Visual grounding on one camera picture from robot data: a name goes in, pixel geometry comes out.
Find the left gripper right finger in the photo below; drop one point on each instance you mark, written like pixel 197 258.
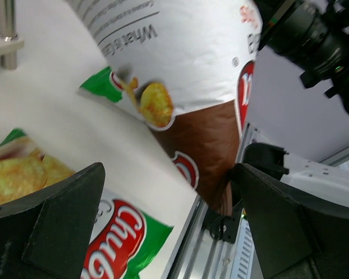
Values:
pixel 296 234

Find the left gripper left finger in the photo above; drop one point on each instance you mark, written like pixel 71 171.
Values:
pixel 46 234

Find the brown Chuba cassava bag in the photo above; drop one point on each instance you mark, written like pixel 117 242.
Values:
pixel 187 69

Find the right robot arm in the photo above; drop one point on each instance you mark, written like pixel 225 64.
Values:
pixel 299 96

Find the white two-tier wooden shelf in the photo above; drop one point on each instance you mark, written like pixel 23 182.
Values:
pixel 10 41

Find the green Chuba cassava bag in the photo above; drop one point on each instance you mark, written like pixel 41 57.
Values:
pixel 136 169

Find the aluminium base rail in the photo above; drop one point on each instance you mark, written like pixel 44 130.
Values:
pixel 197 255

